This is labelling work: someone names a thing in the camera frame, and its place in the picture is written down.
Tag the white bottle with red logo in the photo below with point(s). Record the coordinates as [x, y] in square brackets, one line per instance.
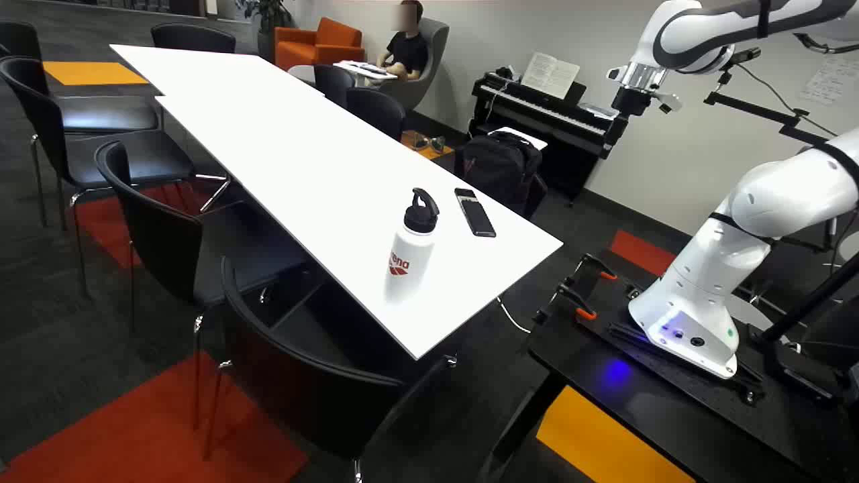
[412, 258]

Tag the black bottle lid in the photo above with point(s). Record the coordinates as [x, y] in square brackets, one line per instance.
[420, 211]

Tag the black camera boom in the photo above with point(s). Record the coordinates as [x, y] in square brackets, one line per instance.
[761, 112]

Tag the green potted plant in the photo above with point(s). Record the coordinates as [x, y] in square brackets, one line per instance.
[269, 17]

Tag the white sheet music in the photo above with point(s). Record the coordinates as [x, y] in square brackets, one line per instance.
[548, 75]

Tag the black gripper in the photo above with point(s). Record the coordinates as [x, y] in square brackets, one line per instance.
[632, 100]

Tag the black backpack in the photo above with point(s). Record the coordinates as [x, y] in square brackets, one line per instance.
[497, 171]

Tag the seated person in black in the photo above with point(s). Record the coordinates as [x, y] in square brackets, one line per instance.
[409, 50]

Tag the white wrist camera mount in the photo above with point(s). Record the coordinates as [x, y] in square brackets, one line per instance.
[638, 76]

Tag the black remote control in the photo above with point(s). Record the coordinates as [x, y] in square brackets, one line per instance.
[475, 218]

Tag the black orange clamp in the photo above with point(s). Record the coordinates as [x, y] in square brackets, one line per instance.
[575, 303]
[594, 270]

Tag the grey armchair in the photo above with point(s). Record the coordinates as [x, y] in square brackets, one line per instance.
[429, 63]

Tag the black robot stand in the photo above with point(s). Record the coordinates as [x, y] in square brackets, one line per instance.
[679, 411]

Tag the black digital piano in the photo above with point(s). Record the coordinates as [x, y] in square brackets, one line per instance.
[546, 126]

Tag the orange armchair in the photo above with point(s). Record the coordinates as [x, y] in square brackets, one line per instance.
[318, 44]

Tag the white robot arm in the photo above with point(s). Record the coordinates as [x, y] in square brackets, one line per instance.
[787, 198]

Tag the orange foam pad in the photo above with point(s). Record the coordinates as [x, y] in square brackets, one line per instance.
[598, 444]

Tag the orange table top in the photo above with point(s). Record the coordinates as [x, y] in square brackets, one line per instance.
[95, 75]

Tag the black chair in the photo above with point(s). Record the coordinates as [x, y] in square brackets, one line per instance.
[303, 385]
[61, 136]
[191, 40]
[162, 233]
[371, 109]
[17, 40]

